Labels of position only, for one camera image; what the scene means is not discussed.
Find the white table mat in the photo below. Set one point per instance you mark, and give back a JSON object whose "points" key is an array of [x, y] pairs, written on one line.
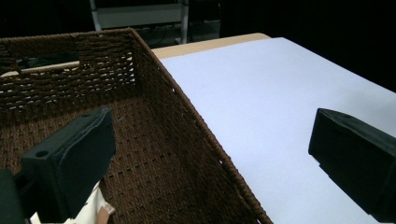
{"points": [[280, 109]]}

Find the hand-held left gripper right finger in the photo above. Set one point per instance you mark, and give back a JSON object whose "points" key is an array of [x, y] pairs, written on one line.
{"points": [[358, 161]]}

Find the cream baby bodysuit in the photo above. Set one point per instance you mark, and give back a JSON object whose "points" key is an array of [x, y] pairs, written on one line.
{"points": [[90, 208]]}

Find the brown woven basket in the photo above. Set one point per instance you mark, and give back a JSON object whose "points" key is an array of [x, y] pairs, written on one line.
{"points": [[162, 149]]}

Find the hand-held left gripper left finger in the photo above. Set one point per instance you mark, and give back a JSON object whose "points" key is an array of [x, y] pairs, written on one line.
{"points": [[68, 161]]}

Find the white-legged desk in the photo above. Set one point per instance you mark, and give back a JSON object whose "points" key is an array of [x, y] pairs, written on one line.
{"points": [[140, 15]]}

